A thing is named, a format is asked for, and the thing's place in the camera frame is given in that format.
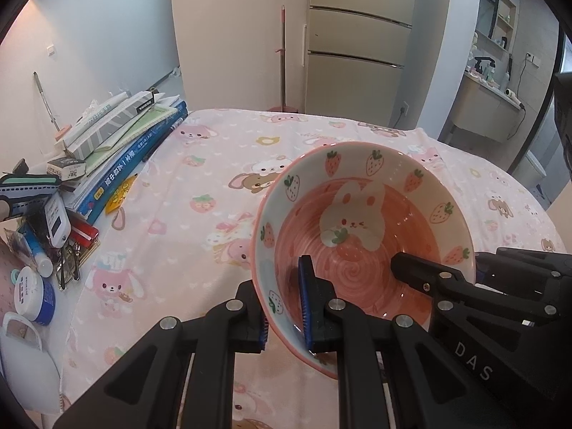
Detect yellow tag with carabiner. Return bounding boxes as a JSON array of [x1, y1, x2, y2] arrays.
[[105, 176, 137, 232]]

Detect bathroom mirror cabinet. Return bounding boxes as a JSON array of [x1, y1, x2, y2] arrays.
[[480, 0, 521, 48]]

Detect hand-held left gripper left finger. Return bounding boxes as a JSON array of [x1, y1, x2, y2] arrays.
[[53, 279, 269, 429]]

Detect pink strawberry bunny bowl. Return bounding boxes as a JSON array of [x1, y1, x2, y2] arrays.
[[251, 140, 475, 378]]

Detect stack of books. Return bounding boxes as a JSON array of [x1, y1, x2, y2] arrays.
[[67, 100, 188, 224]]

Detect white and blue cream jar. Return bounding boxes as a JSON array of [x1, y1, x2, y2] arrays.
[[13, 266, 56, 327]]

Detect grey striped box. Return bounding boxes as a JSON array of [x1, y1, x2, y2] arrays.
[[63, 90, 162, 159]]

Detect blue pencil case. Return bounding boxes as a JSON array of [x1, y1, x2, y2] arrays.
[[0, 173, 62, 222]]

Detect red-handled mop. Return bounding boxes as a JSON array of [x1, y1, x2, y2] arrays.
[[269, 5, 301, 113]]

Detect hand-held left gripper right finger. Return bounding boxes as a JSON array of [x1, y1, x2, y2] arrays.
[[299, 255, 521, 429]]

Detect white handheld device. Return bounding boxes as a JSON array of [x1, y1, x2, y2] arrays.
[[42, 197, 71, 247]]

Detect long white box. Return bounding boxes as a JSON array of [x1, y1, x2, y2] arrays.
[[56, 92, 130, 144]]

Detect black eyeglasses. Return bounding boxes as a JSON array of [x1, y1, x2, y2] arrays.
[[54, 241, 82, 291]]

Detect beige refrigerator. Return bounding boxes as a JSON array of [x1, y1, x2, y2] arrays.
[[303, 0, 418, 127]]

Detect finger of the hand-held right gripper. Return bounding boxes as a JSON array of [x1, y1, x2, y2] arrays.
[[390, 251, 559, 325], [474, 247, 572, 296]]

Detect green notebook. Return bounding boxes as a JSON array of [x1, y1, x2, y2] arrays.
[[83, 106, 179, 175]]

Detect small white labelled box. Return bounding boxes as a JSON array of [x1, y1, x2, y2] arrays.
[[47, 157, 85, 182]]

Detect pink printed tablecloth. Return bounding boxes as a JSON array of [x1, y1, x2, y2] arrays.
[[60, 108, 568, 429]]

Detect thin metal rod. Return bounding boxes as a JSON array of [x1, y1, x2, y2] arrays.
[[33, 71, 61, 131]]

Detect white tube with blue cap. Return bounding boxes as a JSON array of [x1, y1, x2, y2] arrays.
[[18, 223, 54, 278]]

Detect white hair dryer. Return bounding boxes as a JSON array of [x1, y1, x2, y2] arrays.
[[504, 88, 527, 112]]

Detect beige bathroom vanity cabinet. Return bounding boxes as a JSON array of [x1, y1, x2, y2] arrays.
[[451, 71, 524, 144]]

